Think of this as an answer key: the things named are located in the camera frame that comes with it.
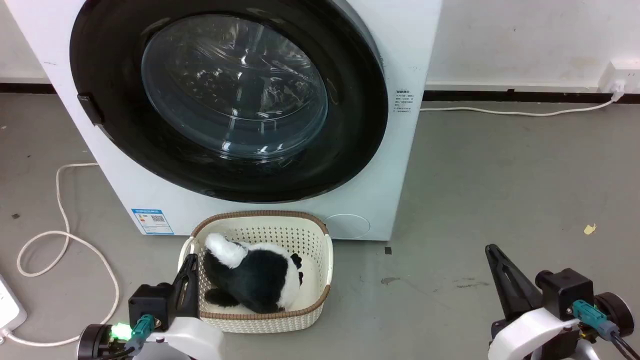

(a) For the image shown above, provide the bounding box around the white front-load washing machine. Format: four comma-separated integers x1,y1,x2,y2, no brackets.
5,0,443,242

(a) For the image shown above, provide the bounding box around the black and white panda plush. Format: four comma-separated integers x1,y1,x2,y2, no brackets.
202,232,305,315

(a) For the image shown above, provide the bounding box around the white wall socket box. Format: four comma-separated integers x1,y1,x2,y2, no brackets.
598,60,640,96

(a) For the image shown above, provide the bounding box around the cream perforated laundry basket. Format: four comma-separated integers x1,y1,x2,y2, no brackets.
178,210,334,334

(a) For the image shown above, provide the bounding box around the teal-plug gripper cable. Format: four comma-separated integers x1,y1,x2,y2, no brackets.
100,313,156,360
572,299,640,360

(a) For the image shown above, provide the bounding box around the teal-plug left gripper cable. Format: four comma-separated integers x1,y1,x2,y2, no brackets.
100,313,156,360

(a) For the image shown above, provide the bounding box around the blue energy label sticker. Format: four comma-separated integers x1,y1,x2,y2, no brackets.
131,208,175,236

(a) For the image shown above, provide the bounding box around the round black glass washer door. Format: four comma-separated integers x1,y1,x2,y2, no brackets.
69,0,390,204

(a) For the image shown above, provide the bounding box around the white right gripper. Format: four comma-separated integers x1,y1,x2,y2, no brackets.
484,243,582,360

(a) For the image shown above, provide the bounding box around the teal-plug right gripper cable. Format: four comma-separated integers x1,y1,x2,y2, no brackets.
572,299,640,360

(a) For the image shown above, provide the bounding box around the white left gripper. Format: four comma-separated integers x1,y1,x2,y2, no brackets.
148,254,224,360

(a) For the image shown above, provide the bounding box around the white power strip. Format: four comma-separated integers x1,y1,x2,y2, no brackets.
0,273,28,334

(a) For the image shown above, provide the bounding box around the small black text sticker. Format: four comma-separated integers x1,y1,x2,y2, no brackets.
394,89,413,115

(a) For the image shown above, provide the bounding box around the long looped white power cable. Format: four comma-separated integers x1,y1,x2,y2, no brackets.
0,162,121,348

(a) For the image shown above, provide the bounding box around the round white filter cover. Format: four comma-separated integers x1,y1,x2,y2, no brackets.
322,213,372,240

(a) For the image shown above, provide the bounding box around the thin white wall cable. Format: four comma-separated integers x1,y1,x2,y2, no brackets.
420,92,626,118

